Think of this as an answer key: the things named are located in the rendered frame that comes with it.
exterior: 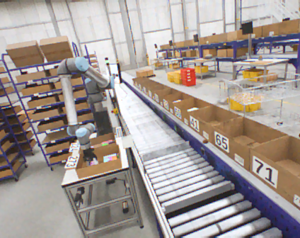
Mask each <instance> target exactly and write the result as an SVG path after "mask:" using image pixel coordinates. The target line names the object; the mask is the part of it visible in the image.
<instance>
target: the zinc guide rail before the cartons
mask: <svg viewBox="0 0 300 238"><path fill-rule="evenodd" d="M122 78H123V79H124V77H122ZM124 80H125V81H126V82H127V83H128V84H129V85H131V86H132V87H133V88H135V89H136V90H137V91H138V92H139V93H140V94H142V95H143V96H144V97H146V98H147V99H148V100H150V101H151V102H152V103H153V104H154V105H155V106H156V107H158V108H159V109H161V111H163V112H164V113H165V114H166V115H168V116H169V117H170V118H171V119H173V120H174V121H175V122H176V123H177V124H179V125H180V126H181V127H182V128H184V129H185V130H186V131H188V132H189V133H190V134H191V135H192V136H194V137H195V138H196V139H197V140H199V141H200V142H201V143H202V144H204V145H205V146H206V147H207V148H208V149H210V151H212V152H213V153H215V154H216V155H217V156H218V157H219V158H221V159H222V160H223V161H225V162H226V163H227V164H228V165H229V166H230V167H232V168H233V169H234V170H236V171H237V172H238V173H239V174H240V175H242V176H243V177H244V178H245V179H246V180H247V181H248V182H250V183H251V184H253V185H254V186H255V187H256V188H257V189H259V191H261V192H262V193H264V194H265V195H266V196H267V197H268V198H269V199H271V200H272V201H274V203H276V204H277V205H278V206H280V207H281V208H282V209H283V210H284V211H285V212H287V213H289V215H290V216H292V217H293V218H294V219H295V220H297V221H298V222H299V223H300V210H299V209H297V208H296V207H295V206H293V205H292V204H291V203H289V202H288V201H287V200H285V199H284V198H283V197H282V196H280V195H278V193H276V192H274V191H273V190H272V189H271V188H269V187H268V186H267V185H265V184H264V183H263V182H261V181H259V179H258V178H256V177H255V176H254V175H252V174H251V173H249V172H248V171H247V170H245V169H244V168H243V167H241V166H240V165H239V164H237V162H235V161H234V160H232V159H231V158H229V157H228V156H227V155H225V154H224V153H223V152H222V151H220V150H219V149H218V148H216V147H215V146H214V145H212V144H211V143H210V142H208V143H207V144H205V143H203V140H205V138H203V137H201V136H200V135H199V134H197V133H196V132H195V131H194V130H192V129H191V128H189V127H188V126H187V125H186V124H184V123H182V121H181V120H179V119H178V118H176V117H175V116H174V115H172V114H171V113H170V112H168V111H167V110H166V109H164V108H162V106H160V105H159V104H157V102H155V101H154V100H152V98H150V97H148V96H147V95H146V94H144V93H143V92H142V91H140V90H139V89H138V88H137V87H135V86H134V85H132V84H131V83H129V82H128V81H127V80H126V79H124Z"/></svg>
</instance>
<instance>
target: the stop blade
mask: <svg viewBox="0 0 300 238"><path fill-rule="evenodd" d="M187 148H190V143H189V141H187V142H184V143H180V144H175V145H173V146H170V147H165V148H163V149H159V150H157V151H153V152H149V153H147V154H143V155H142V156H143V161H144V162H145V161H148V160H150V159H155V158H158V157H162V156H164V155H167V154H172V153H174V152H178V151H182V150H184V149H187Z"/></svg>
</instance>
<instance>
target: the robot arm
mask: <svg viewBox="0 0 300 238"><path fill-rule="evenodd" d="M72 72H78V73H79V74H82V75H84V76H85V77H88V78H87V79H85V83H86V88H87V91H88V101H89V102H94V101H100V100H103V99H104V96H103V94H102V93H101V91H102V90H107V89H114V88H115V79H114V77H113V76H107V75H105V74H101V73H100V72H98V71H97V70H95V69H94V68H92V67H91V66H90V65H89V64H88V61H86V58H84V57H75V58H69V59H64V60H63V61H62V62H61V63H60V64H59V66H58V69H57V76H58V77H59V79H60V81H61V87H62V91H63V97H64V104H65V107H66V112H67V119H68V122H69V127H68V128H67V133H68V134H69V135H70V136H77V139H78V141H79V144H80V146H81V149H82V150H83V158H84V159H85V160H84V159H83V160H84V162H85V161H86V166H90V162H91V161H94V164H98V158H97V156H96V154H94V152H92V151H94V148H92V147H91V141H90V140H89V136H91V134H92V133H93V132H94V130H95V129H96V128H95V126H94V125H93V124H91V123H88V124H86V125H79V121H78V118H77V112H76V105H75V102H74V95H73V89H72V86H71V78H70V77H71V73H72Z"/></svg>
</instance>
